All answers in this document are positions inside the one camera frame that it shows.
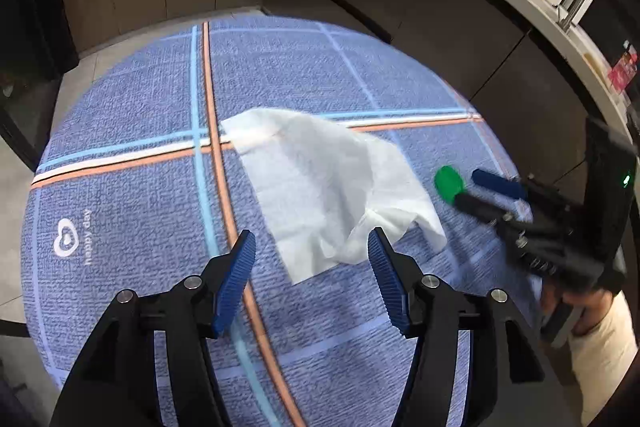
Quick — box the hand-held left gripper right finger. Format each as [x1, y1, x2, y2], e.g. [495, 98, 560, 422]
[368, 228, 596, 427]

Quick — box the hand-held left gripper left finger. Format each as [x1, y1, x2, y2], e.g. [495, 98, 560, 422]
[50, 229, 257, 427]

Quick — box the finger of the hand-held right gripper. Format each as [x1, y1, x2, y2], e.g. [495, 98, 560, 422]
[452, 189, 527, 229]
[472, 169, 568, 208]

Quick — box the green bottle cap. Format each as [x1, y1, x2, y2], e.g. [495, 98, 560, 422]
[434, 166, 463, 205]

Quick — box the white paper tissue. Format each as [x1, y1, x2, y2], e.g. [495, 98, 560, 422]
[220, 108, 447, 285]

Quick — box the person's right hand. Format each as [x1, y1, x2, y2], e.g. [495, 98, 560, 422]
[542, 279, 613, 337]

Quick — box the pink snack bag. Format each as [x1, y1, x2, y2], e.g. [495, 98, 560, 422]
[607, 47, 640, 94]

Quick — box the blue checked tablecloth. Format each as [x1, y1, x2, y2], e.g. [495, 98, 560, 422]
[20, 19, 543, 427]

